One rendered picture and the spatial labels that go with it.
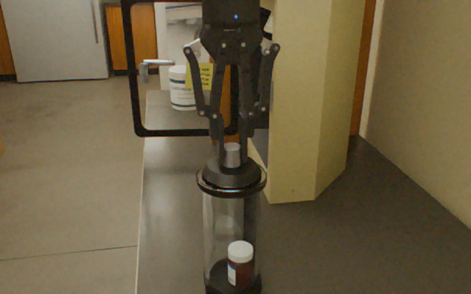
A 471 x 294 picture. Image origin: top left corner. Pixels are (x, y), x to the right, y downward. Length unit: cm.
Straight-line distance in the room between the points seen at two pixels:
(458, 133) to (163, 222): 70
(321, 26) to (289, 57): 8
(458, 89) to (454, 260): 39
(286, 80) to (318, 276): 39
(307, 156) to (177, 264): 37
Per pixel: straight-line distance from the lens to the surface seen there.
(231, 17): 53
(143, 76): 117
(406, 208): 105
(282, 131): 91
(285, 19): 85
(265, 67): 58
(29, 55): 603
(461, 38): 107
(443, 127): 112
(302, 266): 82
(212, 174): 61
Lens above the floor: 146
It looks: 24 degrees down
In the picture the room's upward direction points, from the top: straight up
